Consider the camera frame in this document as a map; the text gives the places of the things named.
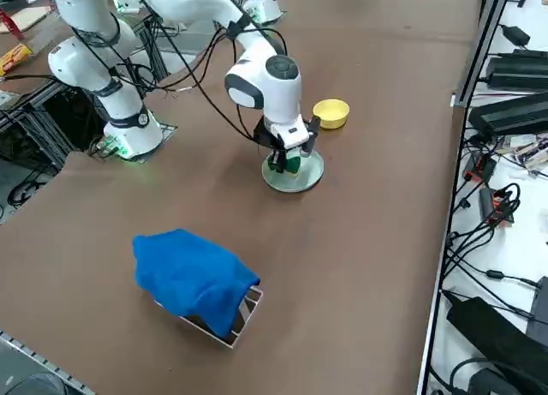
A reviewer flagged green and yellow sponge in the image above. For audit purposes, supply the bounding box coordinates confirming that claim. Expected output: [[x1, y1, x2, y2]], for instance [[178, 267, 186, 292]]
[[283, 153, 304, 175]]

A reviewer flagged pale green round plate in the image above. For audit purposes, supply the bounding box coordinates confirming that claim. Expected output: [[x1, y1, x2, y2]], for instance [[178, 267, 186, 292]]
[[261, 148, 325, 195]]

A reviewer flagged small yellow bowl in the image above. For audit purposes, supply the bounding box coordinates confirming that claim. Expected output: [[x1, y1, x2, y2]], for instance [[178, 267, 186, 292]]
[[312, 98, 351, 130]]

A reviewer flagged blue cloth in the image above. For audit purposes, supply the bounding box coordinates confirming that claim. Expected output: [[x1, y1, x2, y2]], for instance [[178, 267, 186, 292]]
[[131, 227, 262, 339]]

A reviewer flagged white metal rack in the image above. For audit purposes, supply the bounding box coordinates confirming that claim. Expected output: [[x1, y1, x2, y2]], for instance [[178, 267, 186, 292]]
[[152, 284, 265, 351]]

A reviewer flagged large power adapter brick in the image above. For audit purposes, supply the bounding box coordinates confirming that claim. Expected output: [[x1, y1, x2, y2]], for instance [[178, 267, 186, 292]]
[[468, 92, 548, 138]]

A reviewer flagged orange black power strip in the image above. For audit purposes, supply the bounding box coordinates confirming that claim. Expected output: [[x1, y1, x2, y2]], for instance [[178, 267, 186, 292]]
[[478, 186, 517, 230]]

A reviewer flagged black power adapter brick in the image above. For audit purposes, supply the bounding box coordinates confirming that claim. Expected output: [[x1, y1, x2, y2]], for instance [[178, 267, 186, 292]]
[[444, 288, 548, 386], [485, 47, 548, 93]]

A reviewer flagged white green device box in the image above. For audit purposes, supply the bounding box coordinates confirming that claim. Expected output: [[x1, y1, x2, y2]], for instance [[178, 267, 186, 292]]
[[111, 0, 143, 15]]

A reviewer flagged small black power adapter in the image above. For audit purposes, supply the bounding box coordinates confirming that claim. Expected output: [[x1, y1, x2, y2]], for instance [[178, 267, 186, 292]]
[[499, 24, 533, 48]]

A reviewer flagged yellow red snack packet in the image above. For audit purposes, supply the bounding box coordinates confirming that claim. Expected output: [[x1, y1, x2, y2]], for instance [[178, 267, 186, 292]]
[[0, 42, 34, 78]]

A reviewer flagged beige woven mat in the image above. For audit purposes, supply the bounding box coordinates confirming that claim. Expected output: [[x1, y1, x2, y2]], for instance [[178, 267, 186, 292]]
[[0, 3, 53, 35]]

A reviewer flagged black box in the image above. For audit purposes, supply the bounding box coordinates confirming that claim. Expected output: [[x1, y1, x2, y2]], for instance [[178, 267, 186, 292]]
[[527, 276, 548, 340]]

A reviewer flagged dark round object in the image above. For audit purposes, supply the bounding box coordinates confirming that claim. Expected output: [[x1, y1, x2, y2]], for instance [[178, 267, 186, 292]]
[[6, 368, 65, 395]]

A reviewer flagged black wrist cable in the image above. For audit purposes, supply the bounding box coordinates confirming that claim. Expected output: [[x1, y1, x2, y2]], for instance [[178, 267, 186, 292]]
[[162, 9, 289, 147]]

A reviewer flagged aluminium frame post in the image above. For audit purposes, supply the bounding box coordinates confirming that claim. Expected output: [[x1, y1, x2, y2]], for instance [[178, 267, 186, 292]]
[[452, 0, 515, 110]]

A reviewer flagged aluminium rail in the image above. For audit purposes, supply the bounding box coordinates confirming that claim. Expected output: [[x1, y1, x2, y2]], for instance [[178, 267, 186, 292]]
[[0, 329, 98, 395]]

